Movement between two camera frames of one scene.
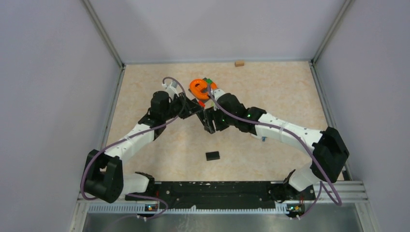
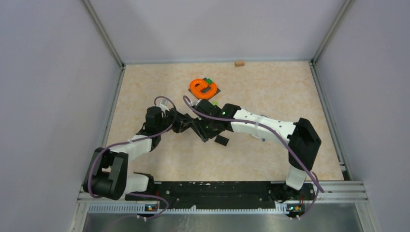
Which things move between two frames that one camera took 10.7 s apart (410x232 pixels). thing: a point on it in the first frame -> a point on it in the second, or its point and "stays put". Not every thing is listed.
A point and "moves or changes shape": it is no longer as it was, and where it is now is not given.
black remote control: x=202 y=115 moves or changes shape
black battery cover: x=212 y=155 -> x=221 y=140
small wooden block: x=239 y=64 stays put
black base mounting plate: x=222 y=195 stays put
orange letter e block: x=197 y=85 stays put
